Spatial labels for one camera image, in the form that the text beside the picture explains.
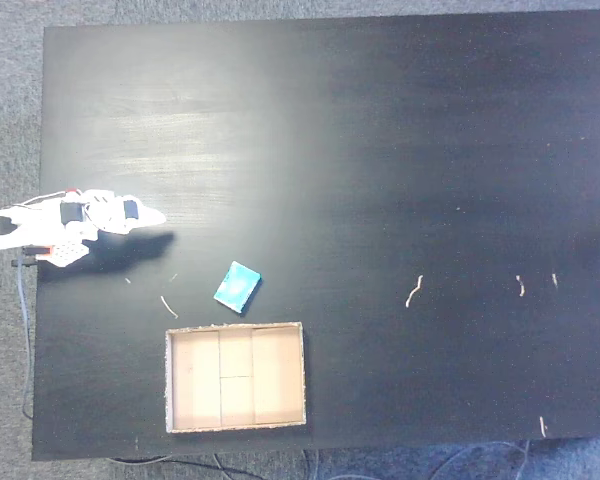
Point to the green block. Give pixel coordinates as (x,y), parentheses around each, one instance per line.
(237,287)

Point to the open cardboard box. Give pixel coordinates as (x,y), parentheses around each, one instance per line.
(236,377)

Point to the white perforated base plate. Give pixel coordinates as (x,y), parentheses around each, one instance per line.
(66,252)

